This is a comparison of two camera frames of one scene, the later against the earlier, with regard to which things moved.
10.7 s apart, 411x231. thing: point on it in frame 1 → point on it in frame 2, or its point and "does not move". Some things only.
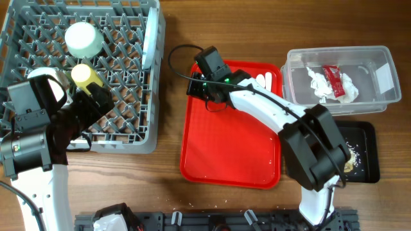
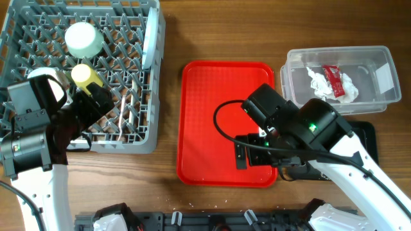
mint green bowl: (83, 40) does not move
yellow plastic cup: (83, 76) does not move
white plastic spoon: (261, 79) → (121, 117)
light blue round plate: (151, 38) does not move
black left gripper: (94, 112) does not move
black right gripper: (193, 90) → (254, 160)
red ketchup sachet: (334, 75) does not move
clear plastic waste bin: (347, 79) does not move
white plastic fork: (268, 81) → (133, 89)
